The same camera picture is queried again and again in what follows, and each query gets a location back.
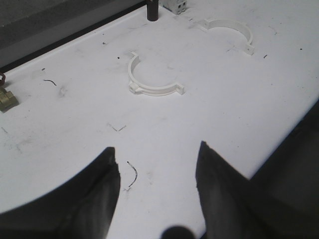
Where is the white circuit breaker red switch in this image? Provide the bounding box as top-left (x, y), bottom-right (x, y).
top-left (159, 0), bottom-right (187, 14)

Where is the dark brown cylinder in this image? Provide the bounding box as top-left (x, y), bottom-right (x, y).
top-left (146, 0), bottom-right (159, 21)

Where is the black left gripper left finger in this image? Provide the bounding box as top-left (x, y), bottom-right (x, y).
top-left (0, 147), bottom-right (121, 239)

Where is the grey stone counter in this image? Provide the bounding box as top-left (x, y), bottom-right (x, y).
top-left (0, 0), bottom-right (145, 72)

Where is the brass valve red handwheel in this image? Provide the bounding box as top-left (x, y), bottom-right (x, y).
top-left (0, 73), bottom-right (18, 112)

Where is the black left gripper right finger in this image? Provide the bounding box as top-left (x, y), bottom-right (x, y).
top-left (195, 141), bottom-right (319, 239)

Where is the white half clamp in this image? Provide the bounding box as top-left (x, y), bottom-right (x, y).
top-left (128, 51), bottom-right (185, 97)
top-left (199, 19), bottom-right (255, 55)

